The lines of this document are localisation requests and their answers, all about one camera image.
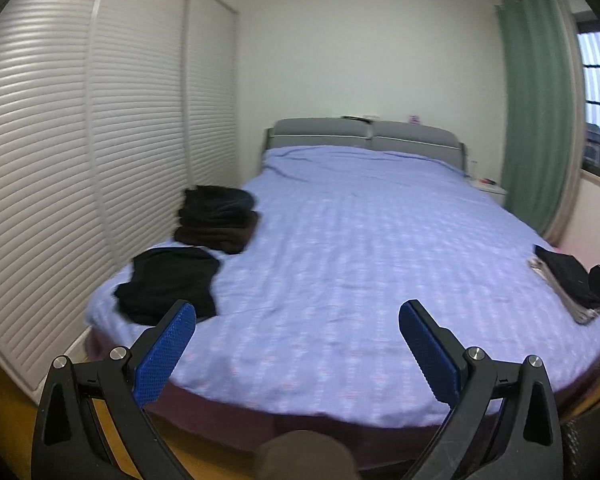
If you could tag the dark navy folded garment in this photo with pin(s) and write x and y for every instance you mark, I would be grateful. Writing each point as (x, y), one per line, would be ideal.
(215, 205)

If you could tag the blue floral bed sheet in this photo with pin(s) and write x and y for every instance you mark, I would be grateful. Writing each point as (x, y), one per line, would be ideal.
(355, 260)

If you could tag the clear glass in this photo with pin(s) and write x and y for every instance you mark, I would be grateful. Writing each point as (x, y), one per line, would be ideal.
(474, 167)

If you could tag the black folded garment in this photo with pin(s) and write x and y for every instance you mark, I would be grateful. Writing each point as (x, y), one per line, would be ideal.
(567, 275)

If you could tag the beige folded garment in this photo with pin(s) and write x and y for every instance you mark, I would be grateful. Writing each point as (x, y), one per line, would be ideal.
(555, 294)

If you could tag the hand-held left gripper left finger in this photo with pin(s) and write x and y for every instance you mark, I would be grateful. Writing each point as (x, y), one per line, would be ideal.
(165, 350)

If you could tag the purple bed base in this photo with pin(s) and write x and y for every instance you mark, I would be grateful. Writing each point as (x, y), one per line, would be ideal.
(205, 410)

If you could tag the green curtain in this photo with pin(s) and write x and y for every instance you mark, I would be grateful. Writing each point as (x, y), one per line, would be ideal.
(535, 110)

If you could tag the white nightstand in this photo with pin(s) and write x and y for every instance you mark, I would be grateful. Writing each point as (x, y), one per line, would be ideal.
(490, 191)

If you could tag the small pink item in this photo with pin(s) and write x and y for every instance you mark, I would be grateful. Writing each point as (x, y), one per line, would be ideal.
(414, 120)

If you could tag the brown folded garment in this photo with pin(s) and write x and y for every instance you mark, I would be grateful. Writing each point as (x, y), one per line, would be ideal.
(225, 237)

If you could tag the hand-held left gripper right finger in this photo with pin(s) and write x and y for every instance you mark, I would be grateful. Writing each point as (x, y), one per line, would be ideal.
(430, 355)

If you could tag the grey padded headboard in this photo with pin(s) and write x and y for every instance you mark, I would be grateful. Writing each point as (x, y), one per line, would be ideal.
(320, 132)

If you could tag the white louvered wardrobe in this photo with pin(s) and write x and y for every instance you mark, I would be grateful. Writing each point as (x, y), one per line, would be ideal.
(80, 135)

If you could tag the brown rounded object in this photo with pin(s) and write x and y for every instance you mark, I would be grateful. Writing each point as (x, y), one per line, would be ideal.
(305, 455)

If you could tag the black pants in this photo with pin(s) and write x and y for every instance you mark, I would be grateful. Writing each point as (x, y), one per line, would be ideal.
(175, 280)

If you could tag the dark flat item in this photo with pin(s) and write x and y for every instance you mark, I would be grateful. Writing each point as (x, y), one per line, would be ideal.
(358, 118)

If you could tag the dark mesh basket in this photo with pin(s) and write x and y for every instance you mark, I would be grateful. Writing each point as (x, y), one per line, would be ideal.
(585, 440)

